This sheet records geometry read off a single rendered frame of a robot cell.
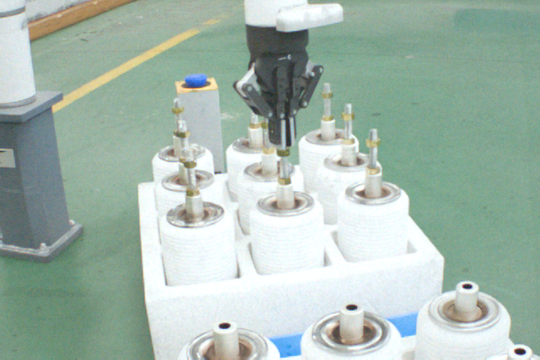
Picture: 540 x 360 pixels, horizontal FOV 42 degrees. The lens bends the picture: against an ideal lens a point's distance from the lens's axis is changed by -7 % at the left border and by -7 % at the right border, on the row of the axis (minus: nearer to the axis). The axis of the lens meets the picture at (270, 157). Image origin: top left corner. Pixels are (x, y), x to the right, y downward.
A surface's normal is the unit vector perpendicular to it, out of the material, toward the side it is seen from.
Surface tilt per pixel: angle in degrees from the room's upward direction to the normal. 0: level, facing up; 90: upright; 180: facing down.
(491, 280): 0
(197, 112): 90
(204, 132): 90
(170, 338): 90
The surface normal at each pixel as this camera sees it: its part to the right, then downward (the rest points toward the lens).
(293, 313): 0.18, 0.34
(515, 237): -0.05, -0.93
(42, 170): 0.95, 0.06
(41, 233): 0.47, 0.29
